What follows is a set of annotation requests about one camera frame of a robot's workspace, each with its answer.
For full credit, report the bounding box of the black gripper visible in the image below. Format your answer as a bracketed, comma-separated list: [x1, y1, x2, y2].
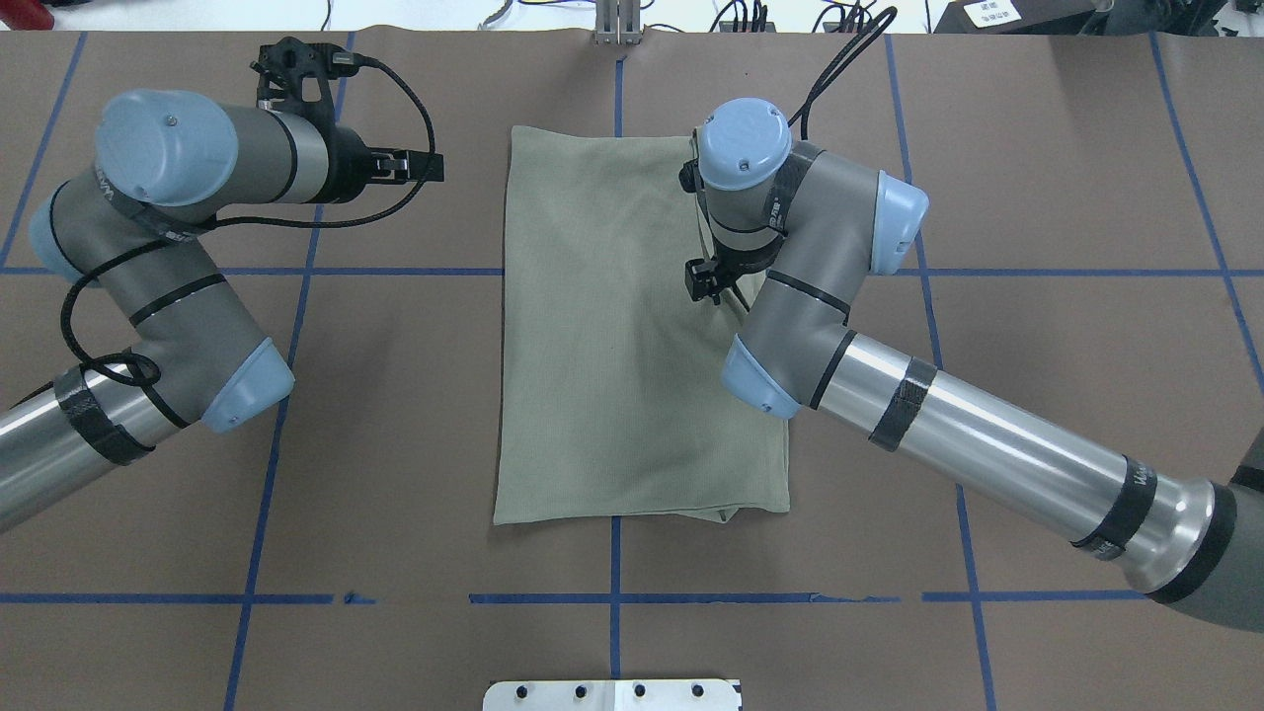
[326, 124, 445, 202]
[683, 242, 781, 304]

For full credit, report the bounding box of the green long-sleeve shirt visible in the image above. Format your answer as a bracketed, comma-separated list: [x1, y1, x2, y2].
[493, 125, 790, 525]

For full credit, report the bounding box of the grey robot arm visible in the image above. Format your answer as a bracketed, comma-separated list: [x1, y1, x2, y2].
[678, 97, 1263, 633]
[3, 89, 445, 531]

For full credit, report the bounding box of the red cylindrical bottle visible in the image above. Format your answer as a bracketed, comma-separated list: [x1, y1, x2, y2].
[0, 0, 56, 32]

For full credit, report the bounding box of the aluminium camera post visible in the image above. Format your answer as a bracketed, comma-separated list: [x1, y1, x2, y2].
[592, 0, 643, 46]

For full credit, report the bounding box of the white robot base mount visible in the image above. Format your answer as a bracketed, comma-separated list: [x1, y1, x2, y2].
[482, 678, 744, 710]

